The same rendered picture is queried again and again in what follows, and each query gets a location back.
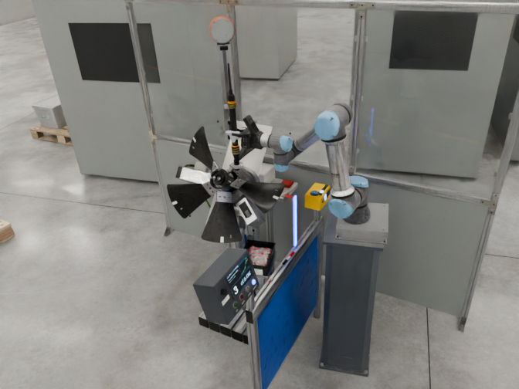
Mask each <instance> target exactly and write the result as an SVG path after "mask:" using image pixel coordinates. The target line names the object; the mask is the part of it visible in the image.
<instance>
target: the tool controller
mask: <svg viewBox="0 0 519 389"><path fill-rule="evenodd" d="M252 279H255V280H256V283H255V285H252V283H251V282H252ZM236 282H237V283H238V284H239V288H240V293H239V294H238V295H237V296H236V298H235V299H234V297H233V294H232V291H231V288H232V287H233V286H234V285H235V283H236ZM247 286H249V292H248V293H247V292H246V287H247ZM258 286H259V282H258V279H257V277H256V273H255V270H254V268H253V264H252V261H251V258H250V256H249V252H248V250H247V249H231V248H227V249H226V250H225V251H224V252H223V253H222V254H221V255H220V257H218V258H217V259H216V260H215V261H214V262H213V263H212V264H211V265H210V266H209V267H208V268H207V269H206V271H205V272H204V273H203V274H202V275H201V276H200V277H199V278H198V279H197V280H196V281H195V282H194V283H193V287H194V289H195V292H196V295H197V297H198V300H199V302H200V304H201V306H202V309H203V312H204V314H205V317H206V319H207V321H209V322H213V323H221V324H225V325H229V324H230V323H231V321H232V320H233V318H234V317H235V316H236V314H237V313H238V312H239V311H240V310H241V308H242V307H243V306H244V304H245V303H246V301H247V300H248V299H249V298H250V297H251V295H252V294H253V293H254V291H255V290H256V289H257V287H258ZM241 293H242V294H243V295H244V297H243V300H240V299H239V295H240V294H241ZM235 301H236V302H237V307H236V308H233V303H234V302H235Z"/></svg>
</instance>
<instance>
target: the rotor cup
mask: <svg viewBox="0 0 519 389"><path fill-rule="evenodd" d="M217 177H220V178H221V179H220V180H219V181H218V180H217ZM236 179H237V175H236V173H235V172H232V173H231V172H229V171H226V170H225V169H222V168H218V169H215V170H214V171H213V172H212V173H211V175H210V178H209V181H210V185H211V186H212V187H213V188H215V189H217V190H219V189H221V190H222V191H226V192H232V195H233V194H234V193H236V192H237V190H238V189H235V188H230V185H231V183H233V182H234V180H236ZM229 181H231V183H230V182H229ZM221 190H219V191H221Z"/></svg>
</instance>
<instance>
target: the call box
mask: <svg viewBox="0 0 519 389"><path fill-rule="evenodd" d="M324 186H325V184H319V183H314V185H313V186H312V187H311V188H310V190H309V191H308V192H307V193H306V194H305V208H311V209H314V210H318V211H320V210H321V209H322V208H323V207H324V206H325V204H326V203H327V201H328V200H329V199H330V195H328V197H327V198H326V200H324V203H322V198H323V197H324V196H325V195H326V194H327V192H328V191H329V189H330V188H331V186H330V185H328V187H327V188H326V189H325V191H324V192H323V193H321V192H320V191H321V189H322V188H323V187H324ZM312 191H318V194H319V193H321V194H322V195H318V194H317V195H313V194H311V192H312Z"/></svg>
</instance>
